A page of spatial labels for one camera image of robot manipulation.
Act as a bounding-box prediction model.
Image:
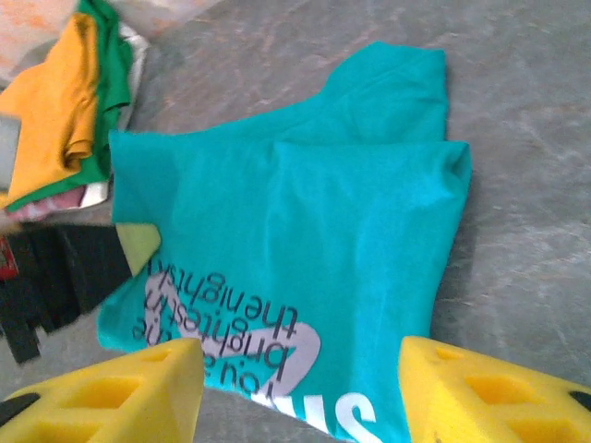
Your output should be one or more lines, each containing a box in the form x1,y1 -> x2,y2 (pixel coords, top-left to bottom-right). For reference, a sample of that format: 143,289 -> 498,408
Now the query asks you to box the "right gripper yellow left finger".
0,336 -> 205,443

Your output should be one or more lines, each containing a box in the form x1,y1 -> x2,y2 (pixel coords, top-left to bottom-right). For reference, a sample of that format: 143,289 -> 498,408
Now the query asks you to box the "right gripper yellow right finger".
397,335 -> 591,443

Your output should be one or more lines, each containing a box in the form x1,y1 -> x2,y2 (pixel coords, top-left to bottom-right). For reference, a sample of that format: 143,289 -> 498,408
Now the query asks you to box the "teal printed t-shirt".
96,40 -> 473,443

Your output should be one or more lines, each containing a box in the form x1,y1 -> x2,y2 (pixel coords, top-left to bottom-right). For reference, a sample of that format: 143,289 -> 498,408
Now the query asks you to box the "maroon patterned folded t-shirt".
4,186 -> 89,225

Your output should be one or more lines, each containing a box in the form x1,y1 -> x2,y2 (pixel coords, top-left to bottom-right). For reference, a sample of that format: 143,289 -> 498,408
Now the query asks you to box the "orange folded t-shirt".
0,11 -> 102,204

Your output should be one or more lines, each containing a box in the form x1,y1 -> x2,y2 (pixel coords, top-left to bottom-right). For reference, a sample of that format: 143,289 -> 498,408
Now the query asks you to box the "green folded t-shirt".
5,0 -> 134,213

